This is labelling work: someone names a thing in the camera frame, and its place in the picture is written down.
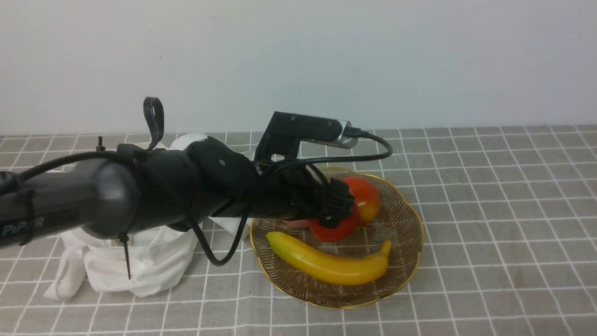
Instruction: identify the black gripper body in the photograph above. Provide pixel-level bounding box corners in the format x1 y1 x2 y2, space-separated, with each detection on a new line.
219 166 355 229

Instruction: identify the red apple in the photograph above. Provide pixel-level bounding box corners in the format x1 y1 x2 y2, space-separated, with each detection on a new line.
284 203 364 243

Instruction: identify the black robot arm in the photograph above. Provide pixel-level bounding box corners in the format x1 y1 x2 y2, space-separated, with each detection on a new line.
0 137 355 247

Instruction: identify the red yellow mango fruit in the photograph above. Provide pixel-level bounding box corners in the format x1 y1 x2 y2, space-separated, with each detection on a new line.
343 176 381 227

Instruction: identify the white cloth bag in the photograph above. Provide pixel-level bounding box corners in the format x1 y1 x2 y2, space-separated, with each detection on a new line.
43 133 255 301

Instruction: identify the yellow banana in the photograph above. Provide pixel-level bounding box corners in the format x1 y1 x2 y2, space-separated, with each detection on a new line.
266 231 392 286

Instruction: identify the grey checked tablecloth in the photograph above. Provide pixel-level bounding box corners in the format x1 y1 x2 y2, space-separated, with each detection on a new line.
1 125 597 336

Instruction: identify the black camera cable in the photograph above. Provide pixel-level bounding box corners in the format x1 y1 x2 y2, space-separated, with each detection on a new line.
0 97 393 267

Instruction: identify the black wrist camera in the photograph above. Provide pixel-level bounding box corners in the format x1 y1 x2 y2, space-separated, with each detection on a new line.
254 112 360 162

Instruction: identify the gold wire fruit basket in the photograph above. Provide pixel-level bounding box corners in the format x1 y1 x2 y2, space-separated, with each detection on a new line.
249 167 425 309

